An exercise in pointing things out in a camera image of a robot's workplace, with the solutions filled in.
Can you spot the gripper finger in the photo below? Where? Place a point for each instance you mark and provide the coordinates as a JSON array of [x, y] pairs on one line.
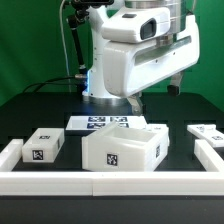
[[136, 105], [175, 84]]

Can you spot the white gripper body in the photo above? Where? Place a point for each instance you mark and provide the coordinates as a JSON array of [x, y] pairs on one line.
[[131, 68]]

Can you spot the white cabinet door panel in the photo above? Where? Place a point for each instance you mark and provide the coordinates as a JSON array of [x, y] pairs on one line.
[[209, 133]]

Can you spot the white cabinet body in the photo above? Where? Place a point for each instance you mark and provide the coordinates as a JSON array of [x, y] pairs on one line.
[[114, 148]]

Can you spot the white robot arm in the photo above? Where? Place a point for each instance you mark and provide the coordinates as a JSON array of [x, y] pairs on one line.
[[98, 16]]

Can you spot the white cabinet top box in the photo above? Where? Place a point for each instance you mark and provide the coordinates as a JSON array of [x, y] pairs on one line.
[[43, 146]]

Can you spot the white U-shaped obstacle fence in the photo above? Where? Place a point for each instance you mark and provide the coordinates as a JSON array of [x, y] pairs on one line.
[[207, 182]]

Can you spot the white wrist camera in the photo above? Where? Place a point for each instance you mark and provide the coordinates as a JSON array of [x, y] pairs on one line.
[[130, 25]]

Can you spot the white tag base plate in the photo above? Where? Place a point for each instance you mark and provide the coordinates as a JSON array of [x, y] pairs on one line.
[[95, 122]]

